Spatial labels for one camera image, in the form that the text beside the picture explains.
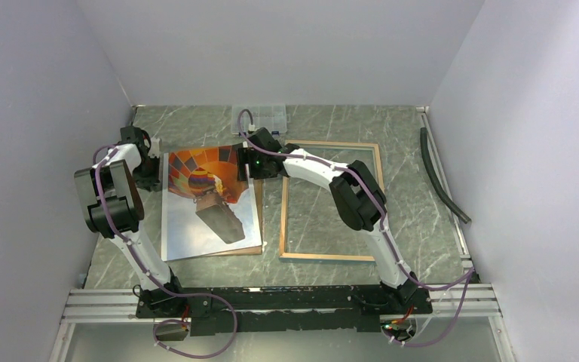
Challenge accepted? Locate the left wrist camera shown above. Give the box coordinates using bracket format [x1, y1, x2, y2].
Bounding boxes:
[149, 137, 162, 158]

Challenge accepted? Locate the clear plastic organizer box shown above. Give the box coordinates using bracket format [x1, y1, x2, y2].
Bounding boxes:
[230, 103, 287, 135]

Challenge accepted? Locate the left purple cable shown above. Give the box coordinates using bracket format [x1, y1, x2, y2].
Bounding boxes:
[92, 145, 240, 360]

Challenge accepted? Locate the hot air balloon photo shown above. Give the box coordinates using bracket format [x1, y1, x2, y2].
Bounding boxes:
[161, 144, 263, 261]

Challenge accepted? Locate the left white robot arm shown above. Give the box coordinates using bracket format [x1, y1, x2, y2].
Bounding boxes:
[74, 126, 186, 317]

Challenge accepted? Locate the aluminium rail frame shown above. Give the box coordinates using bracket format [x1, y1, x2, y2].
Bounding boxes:
[50, 284, 516, 361]

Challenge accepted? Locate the wooden picture frame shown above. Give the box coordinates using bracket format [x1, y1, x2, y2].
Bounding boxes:
[279, 140, 384, 263]

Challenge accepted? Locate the brown frame backing board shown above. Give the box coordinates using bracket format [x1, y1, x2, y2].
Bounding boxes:
[197, 180, 264, 256]

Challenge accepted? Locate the black mounting base bar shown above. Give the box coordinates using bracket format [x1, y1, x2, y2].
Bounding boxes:
[134, 284, 433, 336]

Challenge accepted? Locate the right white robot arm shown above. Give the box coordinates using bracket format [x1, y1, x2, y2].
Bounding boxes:
[237, 127, 418, 313]

